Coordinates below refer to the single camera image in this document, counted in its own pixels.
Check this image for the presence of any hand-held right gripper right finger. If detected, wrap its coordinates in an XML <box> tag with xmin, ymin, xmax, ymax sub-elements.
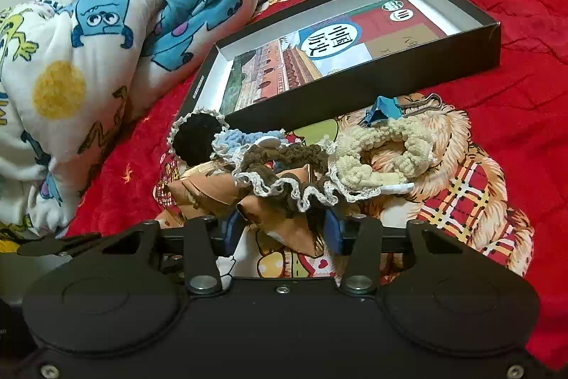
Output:
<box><xmin>323</xmin><ymin>210</ymin><xmax>461</xmax><ymax>297</ymax></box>

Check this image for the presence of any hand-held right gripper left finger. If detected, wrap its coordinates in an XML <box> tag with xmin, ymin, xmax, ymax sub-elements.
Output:
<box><xmin>95</xmin><ymin>211</ymin><xmax>244</xmax><ymax>296</ymax></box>

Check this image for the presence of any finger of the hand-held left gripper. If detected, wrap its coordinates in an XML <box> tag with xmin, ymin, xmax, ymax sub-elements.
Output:
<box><xmin>18</xmin><ymin>233</ymin><xmax>104</xmax><ymax>258</ymax></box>

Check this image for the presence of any beige knitted scrunchie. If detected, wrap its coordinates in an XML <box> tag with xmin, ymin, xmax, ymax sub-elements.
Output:
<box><xmin>331</xmin><ymin>117</ymin><xmax>438</xmax><ymax>195</ymax></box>

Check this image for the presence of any brown scrunchie with white lace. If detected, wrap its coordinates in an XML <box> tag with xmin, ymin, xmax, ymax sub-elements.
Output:
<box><xmin>233</xmin><ymin>141</ymin><xmax>342</xmax><ymax>213</ymax></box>

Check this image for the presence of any light blue scrunchie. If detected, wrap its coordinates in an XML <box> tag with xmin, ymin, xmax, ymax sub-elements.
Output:
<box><xmin>212</xmin><ymin>127</ymin><xmax>287</xmax><ymax>162</ymax></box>

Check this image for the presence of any black scrunchie with lace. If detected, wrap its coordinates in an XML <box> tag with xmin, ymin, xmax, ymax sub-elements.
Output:
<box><xmin>167</xmin><ymin>106</ymin><xmax>230</xmax><ymax>167</ymax></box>

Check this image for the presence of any black cardboard box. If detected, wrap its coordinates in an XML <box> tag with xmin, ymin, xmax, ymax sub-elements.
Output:
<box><xmin>175</xmin><ymin>0</ymin><xmax>502</xmax><ymax>133</ymax></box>

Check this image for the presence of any blue binder clip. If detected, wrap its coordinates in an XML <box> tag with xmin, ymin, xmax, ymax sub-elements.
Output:
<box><xmin>364</xmin><ymin>93</ymin><xmax>443</xmax><ymax>126</ymax></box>

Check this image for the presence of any red cover book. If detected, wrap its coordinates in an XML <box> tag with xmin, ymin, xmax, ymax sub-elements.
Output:
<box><xmin>219</xmin><ymin>0</ymin><xmax>447</xmax><ymax>115</ymax></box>

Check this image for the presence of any white cartoon monster blanket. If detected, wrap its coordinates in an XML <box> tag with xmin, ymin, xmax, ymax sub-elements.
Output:
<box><xmin>0</xmin><ymin>0</ymin><xmax>278</xmax><ymax>238</ymax></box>

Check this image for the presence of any red bear print blanket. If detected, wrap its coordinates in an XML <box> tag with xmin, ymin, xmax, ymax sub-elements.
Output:
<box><xmin>66</xmin><ymin>0</ymin><xmax>568</xmax><ymax>371</ymax></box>

